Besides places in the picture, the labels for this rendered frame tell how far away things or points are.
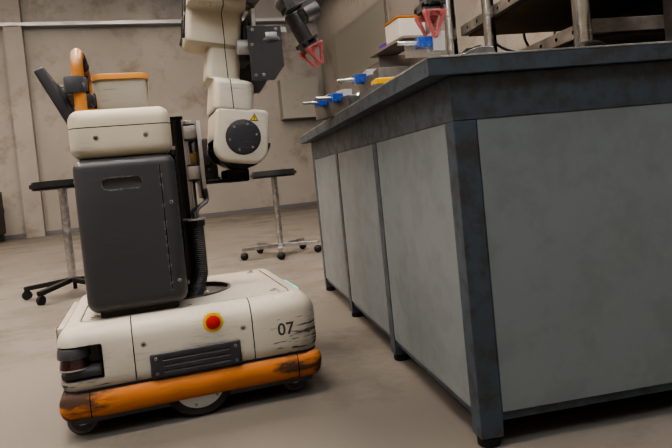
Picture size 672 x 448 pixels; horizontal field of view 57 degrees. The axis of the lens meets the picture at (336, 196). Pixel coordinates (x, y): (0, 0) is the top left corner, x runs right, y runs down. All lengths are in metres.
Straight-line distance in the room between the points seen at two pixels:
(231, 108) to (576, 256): 1.03
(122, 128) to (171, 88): 10.63
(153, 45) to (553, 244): 11.41
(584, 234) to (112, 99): 1.26
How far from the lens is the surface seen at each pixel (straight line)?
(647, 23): 2.51
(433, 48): 1.79
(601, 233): 1.41
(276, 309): 1.68
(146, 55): 12.37
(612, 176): 1.42
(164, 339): 1.65
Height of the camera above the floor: 0.59
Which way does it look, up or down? 2 degrees down
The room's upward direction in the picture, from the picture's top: 6 degrees counter-clockwise
